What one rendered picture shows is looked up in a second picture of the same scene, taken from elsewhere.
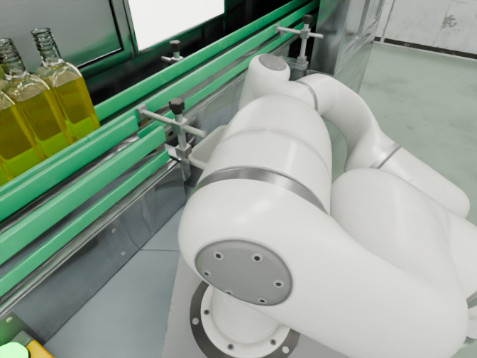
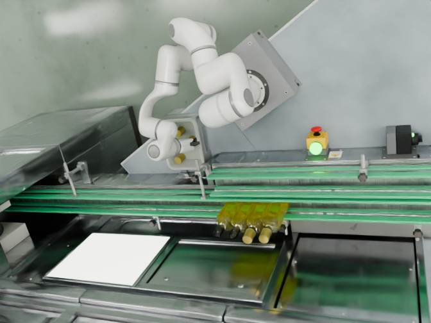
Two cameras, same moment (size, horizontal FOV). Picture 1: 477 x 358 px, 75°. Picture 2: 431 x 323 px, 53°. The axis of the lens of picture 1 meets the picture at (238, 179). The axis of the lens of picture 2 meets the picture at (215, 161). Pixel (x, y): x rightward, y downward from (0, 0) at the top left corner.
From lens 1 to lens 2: 1.10 m
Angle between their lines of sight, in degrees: 17
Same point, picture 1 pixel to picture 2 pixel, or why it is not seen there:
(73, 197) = (259, 175)
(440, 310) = (230, 64)
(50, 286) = (290, 159)
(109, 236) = (261, 159)
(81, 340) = (299, 138)
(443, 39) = not seen: outside the picture
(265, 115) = (216, 117)
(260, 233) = (242, 99)
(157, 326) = (276, 117)
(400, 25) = not seen: outside the picture
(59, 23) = (200, 256)
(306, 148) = (219, 104)
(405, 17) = not seen: outside the picture
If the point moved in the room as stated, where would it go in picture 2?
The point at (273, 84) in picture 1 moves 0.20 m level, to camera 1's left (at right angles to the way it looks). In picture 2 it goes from (165, 142) to (201, 185)
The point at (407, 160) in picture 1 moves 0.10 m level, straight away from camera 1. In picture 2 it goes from (163, 75) to (138, 77)
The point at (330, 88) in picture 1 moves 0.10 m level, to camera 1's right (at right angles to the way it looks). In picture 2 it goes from (145, 122) to (127, 100)
